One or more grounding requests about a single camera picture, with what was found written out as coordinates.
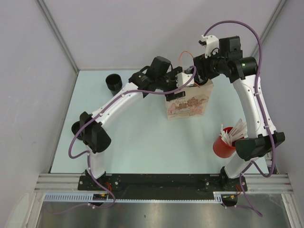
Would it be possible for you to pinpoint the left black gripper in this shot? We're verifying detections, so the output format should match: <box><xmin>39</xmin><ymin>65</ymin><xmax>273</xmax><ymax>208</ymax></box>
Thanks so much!
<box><xmin>156</xmin><ymin>67</ymin><xmax>185</xmax><ymax>101</ymax></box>

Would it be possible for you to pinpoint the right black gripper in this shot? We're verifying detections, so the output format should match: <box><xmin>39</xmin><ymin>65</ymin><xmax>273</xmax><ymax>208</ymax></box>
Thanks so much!
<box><xmin>193</xmin><ymin>48</ymin><xmax>228</xmax><ymax>83</ymax></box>

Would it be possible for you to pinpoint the paper takeout bag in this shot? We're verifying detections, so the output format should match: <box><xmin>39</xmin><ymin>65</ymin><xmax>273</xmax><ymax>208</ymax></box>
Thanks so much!
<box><xmin>165</xmin><ymin>80</ymin><xmax>213</xmax><ymax>120</ymax></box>

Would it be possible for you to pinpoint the tall black tumbler cup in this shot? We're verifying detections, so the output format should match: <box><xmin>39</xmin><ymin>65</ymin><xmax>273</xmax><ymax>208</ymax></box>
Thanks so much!
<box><xmin>105</xmin><ymin>74</ymin><xmax>123</xmax><ymax>96</ymax></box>

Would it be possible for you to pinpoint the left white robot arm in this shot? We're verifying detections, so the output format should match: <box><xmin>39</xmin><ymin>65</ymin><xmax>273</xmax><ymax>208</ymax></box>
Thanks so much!
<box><xmin>80</xmin><ymin>56</ymin><xmax>193</xmax><ymax>190</ymax></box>

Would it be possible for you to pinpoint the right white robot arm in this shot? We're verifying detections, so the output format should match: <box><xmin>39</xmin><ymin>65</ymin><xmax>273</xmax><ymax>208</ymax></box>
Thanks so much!
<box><xmin>193</xmin><ymin>35</ymin><xmax>285</xmax><ymax>190</ymax></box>

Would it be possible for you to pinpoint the red straw holder cup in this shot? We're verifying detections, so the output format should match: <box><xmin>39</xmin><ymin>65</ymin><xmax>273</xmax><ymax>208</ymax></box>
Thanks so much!
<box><xmin>212</xmin><ymin>133</ymin><xmax>236</xmax><ymax>159</ymax></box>

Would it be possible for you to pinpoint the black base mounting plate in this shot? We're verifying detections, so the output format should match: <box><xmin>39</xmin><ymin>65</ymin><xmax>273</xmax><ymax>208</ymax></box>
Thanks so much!
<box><xmin>77</xmin><ymin>172</ymin><xmax>247</xmax><ymax>200</ymax></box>

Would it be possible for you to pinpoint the short black cup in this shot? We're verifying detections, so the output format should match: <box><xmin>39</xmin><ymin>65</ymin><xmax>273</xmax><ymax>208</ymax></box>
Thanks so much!
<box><xmin>71</xmin><ymin>121</ymin><xmax>83</xmax><ymax>140</ymax></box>

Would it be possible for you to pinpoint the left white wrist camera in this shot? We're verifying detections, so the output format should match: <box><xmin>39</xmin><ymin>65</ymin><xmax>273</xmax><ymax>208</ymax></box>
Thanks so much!
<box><xmin>177</xmin><ymin>71</ymin><xmax>195</xmax><ymax>87</ymax></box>

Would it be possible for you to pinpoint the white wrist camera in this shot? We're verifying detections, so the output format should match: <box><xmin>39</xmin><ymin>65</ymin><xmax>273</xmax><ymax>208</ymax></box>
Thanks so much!
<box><xmin>177</xmin><ymin>71</ymin><xmax>195</xmax><ymax>87</ymax></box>
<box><xmin>199</xmin><ymin>35</ymin><xmax>219</xmax><ymax>58</ymax></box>

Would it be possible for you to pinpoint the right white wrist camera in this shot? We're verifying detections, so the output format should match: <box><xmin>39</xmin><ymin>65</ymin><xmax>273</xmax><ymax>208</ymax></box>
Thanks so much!
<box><xmin>199</xmin><ymin>35</ymin><xmax>219</xmax><ymax>58</ymax></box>

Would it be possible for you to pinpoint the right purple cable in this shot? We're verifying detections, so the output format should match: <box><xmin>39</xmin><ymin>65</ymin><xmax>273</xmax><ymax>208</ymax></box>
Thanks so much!
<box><xmin>204</xmin><ymin>20</ymin><xmax>277</xmax><ymax>217</ymax></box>

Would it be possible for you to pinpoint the white slotted cable duct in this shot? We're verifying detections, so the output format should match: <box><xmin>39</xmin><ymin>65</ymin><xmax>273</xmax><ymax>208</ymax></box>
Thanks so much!
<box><xmin>44</xmin><ymin>191</ymin><xmax>225</xmax><ymax>204</ymax></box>

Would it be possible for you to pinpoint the aluminium frame rail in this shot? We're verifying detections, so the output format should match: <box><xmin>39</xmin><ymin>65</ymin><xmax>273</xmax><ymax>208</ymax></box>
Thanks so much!
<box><xmin>34</xmin><ymin>173</ymin><xmax>81</xmax><ymax>192</ymax></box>

